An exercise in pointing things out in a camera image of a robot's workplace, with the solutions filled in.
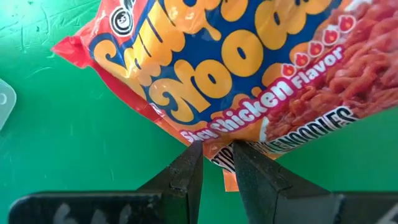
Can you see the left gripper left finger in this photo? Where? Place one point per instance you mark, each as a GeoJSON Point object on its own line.
{"type": "Point", "coordinates": [183, 186]}

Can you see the red spicy chicken noodle packet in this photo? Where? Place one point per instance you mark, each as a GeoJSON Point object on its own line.
{"type": "Point", "coordinates": [217, 62]}

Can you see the clear plastic container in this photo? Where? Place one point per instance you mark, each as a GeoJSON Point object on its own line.
{"type": "Point", "coordinates": [6, 102]}

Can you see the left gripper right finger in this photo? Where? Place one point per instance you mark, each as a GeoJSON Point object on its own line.
{"type": "Point", "coordinates": [258, 186]}

